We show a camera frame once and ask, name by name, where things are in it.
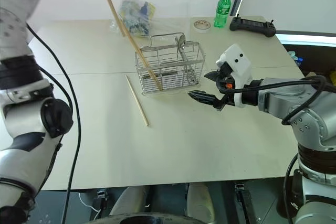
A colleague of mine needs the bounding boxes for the black strap with buckle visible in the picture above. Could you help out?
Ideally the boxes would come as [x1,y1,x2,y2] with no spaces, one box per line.
[91,188,109,220]
[234,183,257,224]

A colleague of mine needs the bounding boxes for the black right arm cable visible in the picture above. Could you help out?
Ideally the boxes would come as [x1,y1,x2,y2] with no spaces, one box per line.
[216,75,336,126]

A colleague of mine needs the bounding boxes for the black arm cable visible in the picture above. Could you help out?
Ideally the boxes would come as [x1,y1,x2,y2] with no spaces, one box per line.
[216,75,336,126]
[26,23,82,224]

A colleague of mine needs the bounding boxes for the thin white cable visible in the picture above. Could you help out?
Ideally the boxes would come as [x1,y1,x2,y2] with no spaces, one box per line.
[78,191,102,214]

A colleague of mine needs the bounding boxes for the metal spoon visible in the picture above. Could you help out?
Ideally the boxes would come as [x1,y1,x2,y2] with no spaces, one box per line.
[174,34,197,83]

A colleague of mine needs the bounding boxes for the clear plastic bag with contents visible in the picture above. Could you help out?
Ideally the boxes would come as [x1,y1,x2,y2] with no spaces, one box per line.
[109,0,156,39]

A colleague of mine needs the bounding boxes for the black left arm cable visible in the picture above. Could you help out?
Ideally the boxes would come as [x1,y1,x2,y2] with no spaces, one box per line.
[26,23,82,224]

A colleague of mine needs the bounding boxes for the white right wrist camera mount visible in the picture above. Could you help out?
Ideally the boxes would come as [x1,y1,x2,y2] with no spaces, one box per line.
[215,43,253,108]

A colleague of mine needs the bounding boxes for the black right shoulder cable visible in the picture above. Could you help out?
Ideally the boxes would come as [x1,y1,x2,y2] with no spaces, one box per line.
[282,152,300,224]

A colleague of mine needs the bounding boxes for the green plastic bottle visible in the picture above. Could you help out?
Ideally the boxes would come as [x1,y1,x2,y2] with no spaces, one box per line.
[213,0,233,28]

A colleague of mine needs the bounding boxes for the dark box with clutter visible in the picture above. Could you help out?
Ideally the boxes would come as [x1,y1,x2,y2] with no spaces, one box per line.
[286,48,336,86]

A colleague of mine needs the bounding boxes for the black handheld controller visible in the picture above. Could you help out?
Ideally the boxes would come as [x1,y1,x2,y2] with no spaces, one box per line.
[229,14,277,37]

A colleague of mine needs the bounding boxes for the white tape roll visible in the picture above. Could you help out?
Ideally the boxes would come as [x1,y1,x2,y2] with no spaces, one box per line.
[193,18,212,34]

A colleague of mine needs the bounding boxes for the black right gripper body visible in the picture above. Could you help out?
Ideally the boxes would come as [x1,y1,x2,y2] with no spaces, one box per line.
[215,68,236,110]

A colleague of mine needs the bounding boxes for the pale rounded shape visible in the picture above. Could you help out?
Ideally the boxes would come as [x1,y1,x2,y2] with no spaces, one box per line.
[186,183,215,223]
[109,186,148,217]

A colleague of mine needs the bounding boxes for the silver wire basket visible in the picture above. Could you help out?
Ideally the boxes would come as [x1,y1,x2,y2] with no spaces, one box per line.
[134,33,206,97]

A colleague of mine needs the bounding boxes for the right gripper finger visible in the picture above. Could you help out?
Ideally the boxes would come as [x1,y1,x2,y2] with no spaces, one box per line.
[204,69,223,80]
[187,90,225,111]

